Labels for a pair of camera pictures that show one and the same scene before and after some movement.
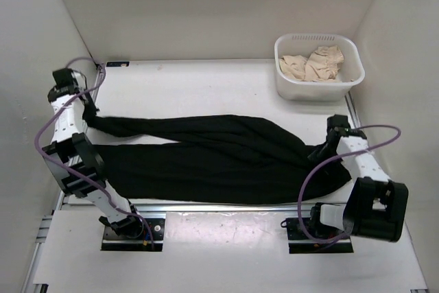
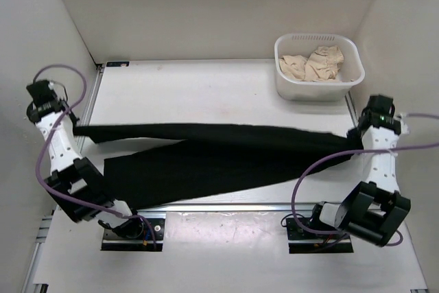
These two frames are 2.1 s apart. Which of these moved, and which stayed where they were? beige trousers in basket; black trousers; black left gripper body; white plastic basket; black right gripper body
Moved: black left gripper body; black trousers; black right gripper body
Stayed: beige trousers in basket; white plastic basket
